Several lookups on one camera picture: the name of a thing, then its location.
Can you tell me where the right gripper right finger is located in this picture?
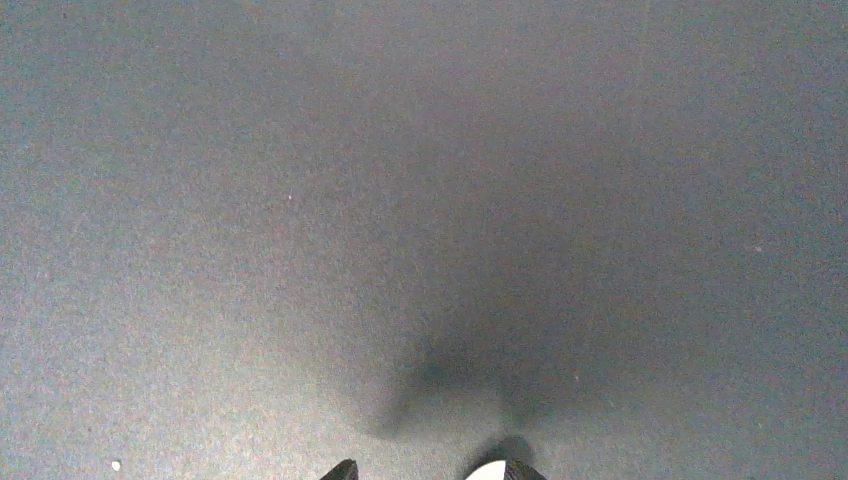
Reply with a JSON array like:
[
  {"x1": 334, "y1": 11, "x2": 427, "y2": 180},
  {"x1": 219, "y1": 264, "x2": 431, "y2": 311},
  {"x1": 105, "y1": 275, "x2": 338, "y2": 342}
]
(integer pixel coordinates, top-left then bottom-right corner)
[{"x1": 503, "y1": 459, "x2": 546, "y2": 480}]

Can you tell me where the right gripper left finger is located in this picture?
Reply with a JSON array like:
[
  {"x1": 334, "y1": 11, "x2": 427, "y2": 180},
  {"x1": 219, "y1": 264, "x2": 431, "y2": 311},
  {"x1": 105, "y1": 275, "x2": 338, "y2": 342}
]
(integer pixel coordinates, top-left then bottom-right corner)
[{"x1": 320, "y1": 459, "x2": 359, "y2": 480}]

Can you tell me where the white earbud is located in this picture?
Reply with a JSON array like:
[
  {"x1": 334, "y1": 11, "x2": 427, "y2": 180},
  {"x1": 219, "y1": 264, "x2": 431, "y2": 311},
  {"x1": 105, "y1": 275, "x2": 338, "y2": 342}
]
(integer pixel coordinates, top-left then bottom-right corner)
[{"x1": 465, "y1": 460, "x2": 507, "y2": 480}]

